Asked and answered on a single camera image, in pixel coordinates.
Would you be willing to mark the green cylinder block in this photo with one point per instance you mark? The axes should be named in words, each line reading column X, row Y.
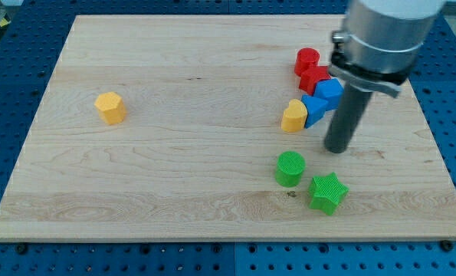
column 290, row 168

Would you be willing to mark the black and silver mounting clamp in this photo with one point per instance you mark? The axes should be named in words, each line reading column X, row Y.
column 367, row 67

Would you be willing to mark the light wooden board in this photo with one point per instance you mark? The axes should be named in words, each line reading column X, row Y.
column 195, row 157

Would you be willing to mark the blue cube block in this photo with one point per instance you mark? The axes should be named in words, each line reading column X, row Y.
column 330, row 90

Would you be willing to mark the yellow heart block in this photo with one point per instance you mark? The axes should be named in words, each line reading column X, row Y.
column 294, row 116

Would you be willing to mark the red cylinder block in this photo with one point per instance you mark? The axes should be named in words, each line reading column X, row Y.
column 306, row 58

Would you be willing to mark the red star block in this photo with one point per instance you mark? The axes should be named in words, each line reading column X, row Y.
column 311, row 76

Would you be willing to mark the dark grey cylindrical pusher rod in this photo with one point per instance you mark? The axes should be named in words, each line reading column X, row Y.
column 346, row 118

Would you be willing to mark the blue triangle block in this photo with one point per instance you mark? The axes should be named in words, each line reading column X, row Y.
column 316, row 108

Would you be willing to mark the green star block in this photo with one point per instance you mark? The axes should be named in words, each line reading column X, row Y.
column 326, row 193

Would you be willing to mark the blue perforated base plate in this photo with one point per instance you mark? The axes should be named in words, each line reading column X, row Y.
column 32, row 34

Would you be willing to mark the yellow hexagon block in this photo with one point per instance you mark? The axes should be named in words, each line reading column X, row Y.
column 110, row 108

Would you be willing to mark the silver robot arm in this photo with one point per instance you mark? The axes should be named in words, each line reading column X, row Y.
column 399, row 25

